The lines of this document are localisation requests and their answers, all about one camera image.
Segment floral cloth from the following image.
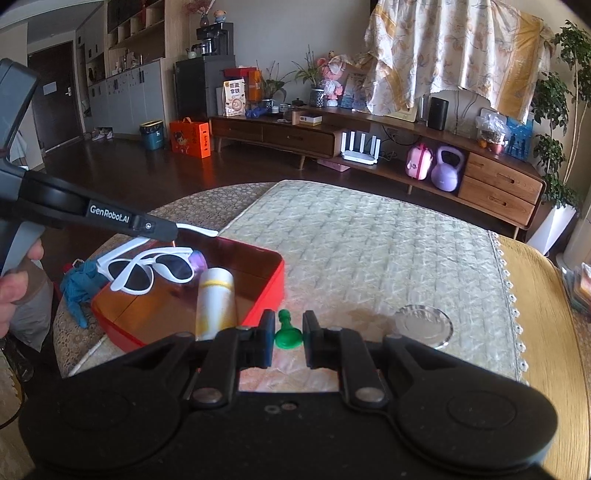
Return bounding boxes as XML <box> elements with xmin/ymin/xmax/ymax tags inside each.
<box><xmin>364</xmin><ymin>0</ymin><xmax>552</xmax><ymax>123</ymax></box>

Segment dark fridge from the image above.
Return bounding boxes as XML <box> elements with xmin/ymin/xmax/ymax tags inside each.
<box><xmin>174</xmin><ymin>56</ymin><xmax>236</xmax><ymax>123</ymax></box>

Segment black coffee machine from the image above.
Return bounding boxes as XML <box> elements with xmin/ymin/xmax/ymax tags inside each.
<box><xmin>196</xmin><ymin>23</ymin><xmax>228</xmax><ymax>57</ymax></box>

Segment round silver dish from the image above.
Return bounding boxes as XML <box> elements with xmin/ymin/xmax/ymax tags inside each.
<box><xmin>394</xmin><ymin>305</ymin><xmax>453</xmax><ymax>348</ymax></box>

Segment grey wall cabinets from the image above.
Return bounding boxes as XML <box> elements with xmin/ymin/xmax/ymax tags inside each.
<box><xmin>85</xmin><ymin>0</ymin><xmax>178</xmax><ymax>134</ymax></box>

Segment small potted plant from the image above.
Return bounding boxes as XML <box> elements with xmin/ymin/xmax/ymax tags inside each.
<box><xmin>295</xmin><ymin>46</ymin><xmax>326</xmax><ymax>108</ymax></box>

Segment purple kettlebell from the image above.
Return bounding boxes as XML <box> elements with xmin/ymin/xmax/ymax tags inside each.
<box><xmin>431</xmin><ymin>145</ymin><xmax>465</xmax><ymax>192</ymax></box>

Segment pink case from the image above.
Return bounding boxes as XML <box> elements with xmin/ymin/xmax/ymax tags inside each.
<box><xmin>405</xmin><ymin>142</ymin><xmax>435</xmax><ymax>178</ymax></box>

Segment white and yellow bottle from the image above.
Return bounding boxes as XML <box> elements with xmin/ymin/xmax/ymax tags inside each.
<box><xmin>196</xmin><ymin>267</ymin><xmax>237</xmax><ymax>341</ymax></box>

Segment dark door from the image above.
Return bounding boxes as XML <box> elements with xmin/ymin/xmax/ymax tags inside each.
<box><xmin>28</xmin><ymin>41</ymin><xmax>81</xmax><ymax>151</ymax></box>

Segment person's left hand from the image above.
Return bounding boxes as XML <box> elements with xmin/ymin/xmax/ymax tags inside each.
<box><xmin>0</xmin><ymin>242</ymin><xmax>45</xmax><ymax>340</ymax></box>

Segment blue gift bag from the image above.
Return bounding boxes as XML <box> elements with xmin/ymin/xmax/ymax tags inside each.
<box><xmin>505</xmin><ymin>115</ymin><xmax>534</xmax><ymax>160</ymax></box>

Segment red and orange boxes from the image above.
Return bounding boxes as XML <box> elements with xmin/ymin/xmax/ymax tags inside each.
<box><xmin>223</xmin><ymin>67</ymin><xmax>262</xmax><ymax>102</ymax></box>

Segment tall potted plant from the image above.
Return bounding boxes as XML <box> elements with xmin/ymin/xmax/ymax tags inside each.
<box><xmin>526</xmin><ymin>21</ymin><xmax>591</xmax><ymax>257</ymax></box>

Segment blue cloth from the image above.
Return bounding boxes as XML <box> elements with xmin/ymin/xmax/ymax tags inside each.
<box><xmin>59</xmin><ymin>258</ymin><xmax>112</xmax><ymax>329</ymax></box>

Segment teal trash bin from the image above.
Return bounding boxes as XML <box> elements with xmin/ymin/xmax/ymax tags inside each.
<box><xmin>139</xmin><ymin>120</ymin><xmax>165</xmax><ymax>151</ymax></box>

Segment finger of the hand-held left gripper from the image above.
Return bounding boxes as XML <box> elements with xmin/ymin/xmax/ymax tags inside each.
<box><xmin>131</xmin><ymin>213</ymin><xmax>180</xmax><ymax>241</ymax></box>

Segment quilted cream mat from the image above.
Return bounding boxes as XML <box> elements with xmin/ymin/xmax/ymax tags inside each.
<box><xmin>217</xmin><ymin>179</ymin><xmax>531</xmax><ymax>393</ymax></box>

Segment stack of colourful papers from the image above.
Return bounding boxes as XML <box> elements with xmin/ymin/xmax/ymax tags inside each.
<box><xmin>561</xmin><ymin>263</ymin><xmax>591</xmax><ymax>315</ymax></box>

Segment white router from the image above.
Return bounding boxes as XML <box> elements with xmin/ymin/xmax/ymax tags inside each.
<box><xmin>341</xmin><ymin>130</ymin><xmax>382</xmax><ymax>164</ymax></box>

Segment white coffee bag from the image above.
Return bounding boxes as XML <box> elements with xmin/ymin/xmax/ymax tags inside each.
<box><xmin>223</xmin><ymin>80</ymin><xmax>247</xmax><ymax>117</ymax></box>

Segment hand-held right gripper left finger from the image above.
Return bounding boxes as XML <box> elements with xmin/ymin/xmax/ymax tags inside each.
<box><xmin>124</xmin><ymin>310</ymin><xmax>276</xmax><ymax>411</ymax></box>

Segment red box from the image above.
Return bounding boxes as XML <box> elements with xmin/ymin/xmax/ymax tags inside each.
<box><xmin>91</xmin><ymin>231</ymin><xmax>286</xmax><ymax>354</ymax></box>

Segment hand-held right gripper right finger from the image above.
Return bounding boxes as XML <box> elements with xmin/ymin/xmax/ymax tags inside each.
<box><xmin>302</xmin><ymin>311</ymin><xmax>459</xmax><ymax>411</ymax></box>

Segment black speaker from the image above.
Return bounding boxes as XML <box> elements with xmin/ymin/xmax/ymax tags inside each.
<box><xmin>428</xmin><ymin>96</ymin><xmax>450</xmax><ymax>130</ymax></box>

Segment long wooden cabinet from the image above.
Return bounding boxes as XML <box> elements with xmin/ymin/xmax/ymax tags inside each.
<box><xmin>209</xmin><ymin>104</ymin><xmax>548</xmax><ymax>229</ymax></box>

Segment orange gift box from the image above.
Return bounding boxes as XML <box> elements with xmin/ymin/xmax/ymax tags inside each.
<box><xmin>169</xmin><ymin>117</ymin><xmax>212</xmax><ymax>158</ymax></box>

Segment clear plastic bag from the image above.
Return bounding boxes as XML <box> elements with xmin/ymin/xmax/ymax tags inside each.
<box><xmin>475</xmin><ymin>111</ymin><xmax>509</xmax><ymax>153</ymax></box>

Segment white sunglasses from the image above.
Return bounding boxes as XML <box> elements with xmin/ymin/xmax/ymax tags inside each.
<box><xmin>95</xmin><ymin>224</ymin><xmax>219</xmax><ymax>295</ymax></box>

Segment pink doll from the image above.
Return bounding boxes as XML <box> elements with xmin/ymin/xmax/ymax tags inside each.
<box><xmin>318</xmin><ymin>51</ymin><xmax>345</xmax><ymax>107</ymax></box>

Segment green chess pawn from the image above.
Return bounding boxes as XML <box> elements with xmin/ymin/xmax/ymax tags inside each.
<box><xmin>274</xmin><ymin>309</ymin><xmax>301</xmax><ymax>349</ymax></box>

